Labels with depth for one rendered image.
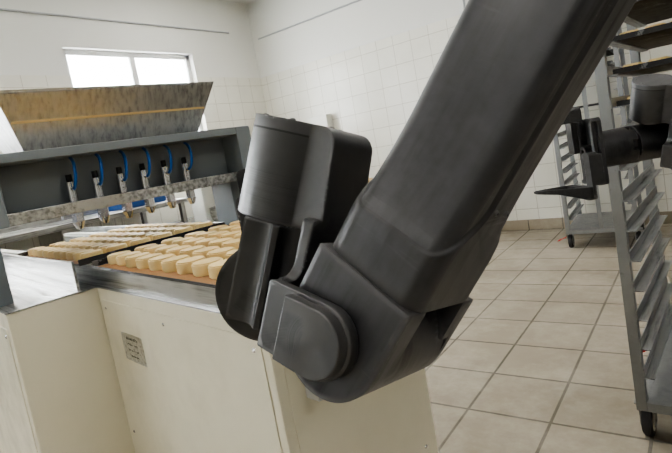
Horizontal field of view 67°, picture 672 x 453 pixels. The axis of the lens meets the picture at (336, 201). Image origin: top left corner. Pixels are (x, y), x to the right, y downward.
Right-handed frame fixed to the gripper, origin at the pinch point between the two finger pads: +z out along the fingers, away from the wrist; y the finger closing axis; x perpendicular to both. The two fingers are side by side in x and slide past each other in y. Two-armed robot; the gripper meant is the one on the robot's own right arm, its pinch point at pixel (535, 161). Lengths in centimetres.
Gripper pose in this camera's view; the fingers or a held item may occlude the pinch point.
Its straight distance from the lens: 85.7
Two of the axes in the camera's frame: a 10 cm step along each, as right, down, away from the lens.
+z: -9.8, 1.8, 0.6
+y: -1.8, -9.8, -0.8
